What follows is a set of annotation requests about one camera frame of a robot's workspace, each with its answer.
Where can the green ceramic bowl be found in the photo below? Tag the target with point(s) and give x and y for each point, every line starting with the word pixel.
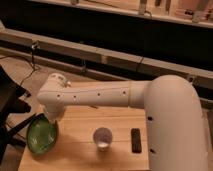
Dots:
pixel 41 135

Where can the white paper cup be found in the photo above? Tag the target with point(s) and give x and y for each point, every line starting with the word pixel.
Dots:
pixel 102 137

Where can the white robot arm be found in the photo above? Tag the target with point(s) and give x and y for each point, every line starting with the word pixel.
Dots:
pixel 175 126

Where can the long wooden shelf beam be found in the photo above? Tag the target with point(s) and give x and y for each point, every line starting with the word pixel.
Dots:
pixel 199 77

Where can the black chair base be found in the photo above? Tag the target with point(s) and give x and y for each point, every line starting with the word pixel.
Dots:
pixel 10 102

